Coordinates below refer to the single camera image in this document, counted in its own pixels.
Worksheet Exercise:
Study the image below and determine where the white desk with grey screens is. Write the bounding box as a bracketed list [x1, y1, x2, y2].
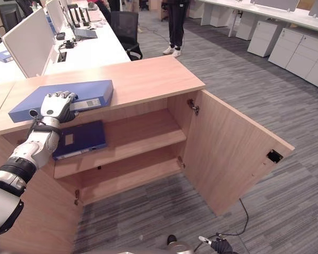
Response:
[195, 0, 318, 38]

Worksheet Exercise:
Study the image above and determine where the blue folder on desk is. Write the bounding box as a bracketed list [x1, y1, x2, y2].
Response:
[0, 50, 17, 64]

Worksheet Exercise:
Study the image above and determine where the large white desk partition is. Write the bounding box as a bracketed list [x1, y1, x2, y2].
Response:
[2, 7, 55, 79]

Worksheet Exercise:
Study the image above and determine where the grey laptop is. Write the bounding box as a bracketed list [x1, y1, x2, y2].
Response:
[61, 10, 99, 41]

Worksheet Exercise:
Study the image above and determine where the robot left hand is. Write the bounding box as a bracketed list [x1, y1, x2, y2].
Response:
[39, 90, 79, 124]

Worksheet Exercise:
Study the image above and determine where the black armchair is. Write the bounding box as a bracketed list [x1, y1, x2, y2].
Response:
[0, 4, 20, 52]

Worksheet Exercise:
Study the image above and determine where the light blue box folder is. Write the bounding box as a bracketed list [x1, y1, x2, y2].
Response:
[7, 79, 114, 124]

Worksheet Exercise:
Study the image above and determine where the white drawer pedestal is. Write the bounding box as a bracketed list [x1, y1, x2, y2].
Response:
[285, 33, 318, 91]
[268, 27, 306, 70]
[247, 20, 278, 58]

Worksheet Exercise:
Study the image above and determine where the neighbouring wooden cabinet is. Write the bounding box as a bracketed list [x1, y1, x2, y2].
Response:
[0, 80, 17, 128]

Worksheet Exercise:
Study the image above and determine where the dark blue binder folder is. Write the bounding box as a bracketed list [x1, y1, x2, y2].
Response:
[52, 120, 107, 161]

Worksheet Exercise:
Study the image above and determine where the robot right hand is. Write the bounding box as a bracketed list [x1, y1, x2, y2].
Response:
[198, 234, 233, 254]

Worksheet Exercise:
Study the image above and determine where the small white desk partition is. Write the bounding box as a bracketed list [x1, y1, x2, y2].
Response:
[45, 0, 69, 35]

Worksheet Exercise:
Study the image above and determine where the wooden cabinet shelf board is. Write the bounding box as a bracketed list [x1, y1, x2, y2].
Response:
[54, 108, 188, 179]

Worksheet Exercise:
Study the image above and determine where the robot silver body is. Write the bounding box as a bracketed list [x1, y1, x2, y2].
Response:
[158, 234, 200, 254]

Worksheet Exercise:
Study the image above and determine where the long white office desk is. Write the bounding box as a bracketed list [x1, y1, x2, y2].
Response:
[0, 0, 131, 88]

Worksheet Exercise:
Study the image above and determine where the wooden office cabinet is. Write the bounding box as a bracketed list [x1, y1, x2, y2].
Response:
[0, 55, 295, 254]

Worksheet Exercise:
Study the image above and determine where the plain wooden cabinet door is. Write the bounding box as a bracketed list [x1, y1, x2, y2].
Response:
[0, 136, 83, 254]

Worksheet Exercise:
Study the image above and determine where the black desk stand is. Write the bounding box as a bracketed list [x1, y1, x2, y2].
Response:
[68, 5, 91, 28]

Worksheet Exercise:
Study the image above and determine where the wooden cabinet door with lock hole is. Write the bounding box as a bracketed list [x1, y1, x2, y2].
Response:
[183, 89, 295, 216]

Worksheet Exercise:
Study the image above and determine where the black floor cable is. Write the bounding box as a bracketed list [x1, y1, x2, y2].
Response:
[193, 197, 249, 252]

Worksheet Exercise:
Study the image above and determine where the metal door hinge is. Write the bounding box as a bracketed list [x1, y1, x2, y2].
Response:
[187, 98, 200, 115]
[73, 188, 82, 206]

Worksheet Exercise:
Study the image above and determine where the black mesh office chair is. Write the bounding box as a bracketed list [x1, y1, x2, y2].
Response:
[110, 10, 144, 61]

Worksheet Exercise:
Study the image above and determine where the black charger with cable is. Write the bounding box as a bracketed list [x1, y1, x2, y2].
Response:
[58, 39, 77, 51]

